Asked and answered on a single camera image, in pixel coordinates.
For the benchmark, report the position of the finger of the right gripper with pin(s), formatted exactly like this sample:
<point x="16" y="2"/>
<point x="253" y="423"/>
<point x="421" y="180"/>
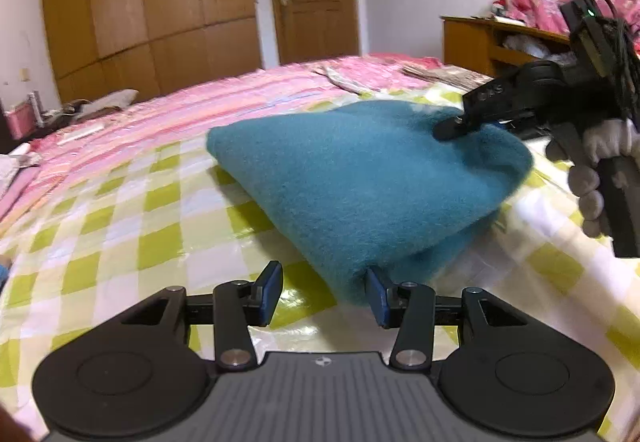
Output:
<point x="455" y="127"/>

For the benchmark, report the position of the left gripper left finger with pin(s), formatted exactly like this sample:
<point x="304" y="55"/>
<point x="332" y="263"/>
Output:
<point x="238" y="305"/>

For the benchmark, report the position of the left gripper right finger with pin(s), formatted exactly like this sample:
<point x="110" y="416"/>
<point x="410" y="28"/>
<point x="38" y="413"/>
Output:
<point x="408" y="307"/>

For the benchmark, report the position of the teal fuzzy sweater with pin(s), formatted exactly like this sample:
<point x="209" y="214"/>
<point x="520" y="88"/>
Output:
<point x="367" y="184"/>

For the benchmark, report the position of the right hand grey glove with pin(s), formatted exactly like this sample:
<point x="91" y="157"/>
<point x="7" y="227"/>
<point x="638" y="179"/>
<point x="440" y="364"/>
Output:
<point x="609" y="139"/>

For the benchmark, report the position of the floral patterned cloth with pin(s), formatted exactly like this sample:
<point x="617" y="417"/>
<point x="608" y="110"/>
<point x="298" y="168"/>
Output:
<point x="455" y="76"/>

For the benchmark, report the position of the wooden side cabinet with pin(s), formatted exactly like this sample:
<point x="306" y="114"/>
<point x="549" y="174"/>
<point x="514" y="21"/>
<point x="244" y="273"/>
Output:
<point x="479" y="44"/>

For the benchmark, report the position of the pink striped bedspread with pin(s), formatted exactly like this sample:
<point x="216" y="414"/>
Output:
<point x="108" y="141"/>

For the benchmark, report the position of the grey cloth on nightstand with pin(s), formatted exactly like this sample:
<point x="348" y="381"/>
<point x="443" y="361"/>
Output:
<point x="121" y="99"/>

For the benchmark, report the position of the grey pillow pink dots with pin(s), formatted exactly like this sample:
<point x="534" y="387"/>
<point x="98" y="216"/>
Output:
<point x="18" y="169"/>

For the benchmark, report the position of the pink storage box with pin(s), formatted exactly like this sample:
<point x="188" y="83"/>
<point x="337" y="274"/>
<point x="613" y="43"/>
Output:
<point x="21" y="120"/>

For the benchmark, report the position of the steel thermos bottle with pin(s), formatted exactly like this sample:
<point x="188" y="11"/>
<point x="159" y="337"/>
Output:
<point x="37" y="109"/>

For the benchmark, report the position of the wooden wardrobe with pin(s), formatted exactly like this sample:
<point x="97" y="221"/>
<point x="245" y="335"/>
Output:
<point x="153" y="46"/>

